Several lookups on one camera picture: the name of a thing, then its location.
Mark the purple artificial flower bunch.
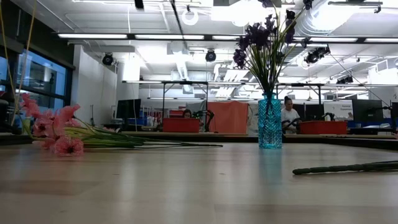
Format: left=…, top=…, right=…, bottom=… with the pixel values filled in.
left=169, top=0, right=188, bottom=49
left=233, top=0, right=314, bottom=97

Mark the blue textured glass vase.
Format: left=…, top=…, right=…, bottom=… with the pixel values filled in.
left=257, top=93, right=283, bottom=149

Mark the long ceiling light tube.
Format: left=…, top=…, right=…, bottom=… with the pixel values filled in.
left=57, top=33, right=129, bottom=40
left=294, top=37, right=359, bottom=43
left=364, top=37, right=398, bottom=44
left=134, top=34, right=205, bottom=40

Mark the black computer monitor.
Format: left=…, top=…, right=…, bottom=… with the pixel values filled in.
left=351, top=99, right=384, bottom=123
left=116, top=98, right=142, bottom=119

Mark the grey cloth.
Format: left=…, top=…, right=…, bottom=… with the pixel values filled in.
left=185, top=100, right=208, bottom=119

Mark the black framed window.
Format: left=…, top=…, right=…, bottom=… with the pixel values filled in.
left=0, top=46, right=75, bottom=134

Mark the red plastic bin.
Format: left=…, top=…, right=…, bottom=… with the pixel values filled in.
left=162, top=117, right=201, bottom=134
left=298, top=120, right=348, bottom=135

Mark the orange cloth panel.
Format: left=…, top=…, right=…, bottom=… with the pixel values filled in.
left=206, top=100, right=249, bottom=134

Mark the floral patterned curtain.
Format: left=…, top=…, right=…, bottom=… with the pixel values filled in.
left=248, top=102, right=259, bottom=138

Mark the black ceiling spotlight cluster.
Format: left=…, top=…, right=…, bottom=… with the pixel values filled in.
left=335, top=75, right=354, bottom=85
left=303, top=45, right=331, bottom=65

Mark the black ceiling track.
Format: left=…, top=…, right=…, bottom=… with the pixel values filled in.
left=328, top=1, right=384, bottom=14

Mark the white sign board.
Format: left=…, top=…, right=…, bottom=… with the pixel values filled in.
left=323, top=100, right=354, bottom=121

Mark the white ceiling ring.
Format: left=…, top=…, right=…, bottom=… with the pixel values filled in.
left=181, top=8, right=200, bottom=27

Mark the black metal gantry frame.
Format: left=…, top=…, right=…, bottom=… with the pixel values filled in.
left=121, top=80, right=210, bottom=133
left=275, top=82, right=324, bottom=105

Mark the silver ventilation duct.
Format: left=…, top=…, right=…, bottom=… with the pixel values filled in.
left=295, top=0, right=343, bottom=36

